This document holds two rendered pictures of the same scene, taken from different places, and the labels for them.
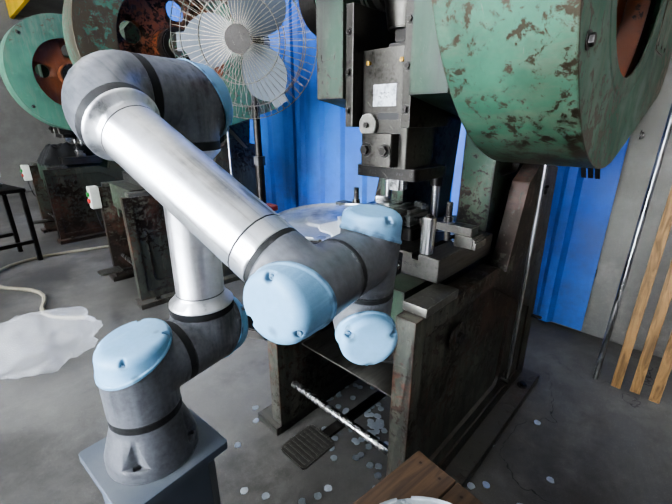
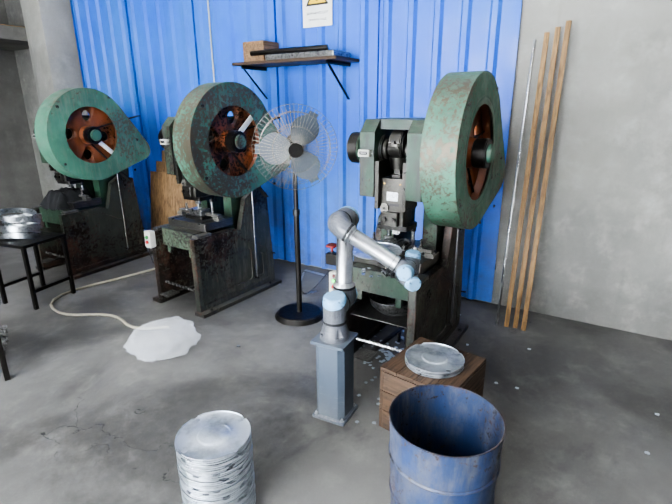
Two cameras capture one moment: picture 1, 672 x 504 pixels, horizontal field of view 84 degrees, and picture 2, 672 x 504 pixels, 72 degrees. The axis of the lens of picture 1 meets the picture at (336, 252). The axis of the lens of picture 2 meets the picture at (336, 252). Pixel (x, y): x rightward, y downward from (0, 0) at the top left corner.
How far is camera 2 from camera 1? 184 cm
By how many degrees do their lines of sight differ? 11
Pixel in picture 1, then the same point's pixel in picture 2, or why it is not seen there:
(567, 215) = (477, 234)
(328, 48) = (366, 176)
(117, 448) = (332, 332)
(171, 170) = (373, 246)
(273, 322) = (404, 276)
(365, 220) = (413, 254)
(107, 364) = (334, 302)
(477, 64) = (433, 207)
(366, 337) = (414, 283)
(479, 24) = (433, 200)
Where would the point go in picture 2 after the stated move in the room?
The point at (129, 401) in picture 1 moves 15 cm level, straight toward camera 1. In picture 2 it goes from (339, 314) to (362, 323)
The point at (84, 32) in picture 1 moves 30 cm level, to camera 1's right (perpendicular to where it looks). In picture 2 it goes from (195, 143) to (240, 142)
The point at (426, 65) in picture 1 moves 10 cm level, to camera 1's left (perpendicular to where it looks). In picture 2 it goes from (411, 191) to (394, 192)
